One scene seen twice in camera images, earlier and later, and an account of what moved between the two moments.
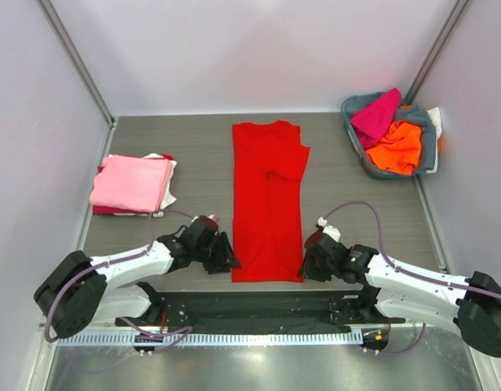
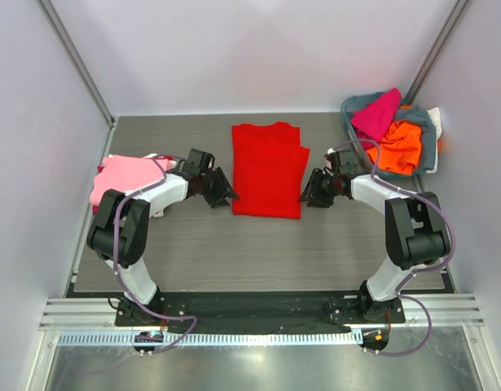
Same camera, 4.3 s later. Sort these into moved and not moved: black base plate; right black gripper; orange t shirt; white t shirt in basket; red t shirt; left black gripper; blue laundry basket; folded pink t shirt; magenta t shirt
Moved: right black gripper; red t shirt; left black gripper
Not moved: white t shirt in basket; black base plate; magenta t shirt; orange t shirt; folded pink t shirt; blue laundry basket
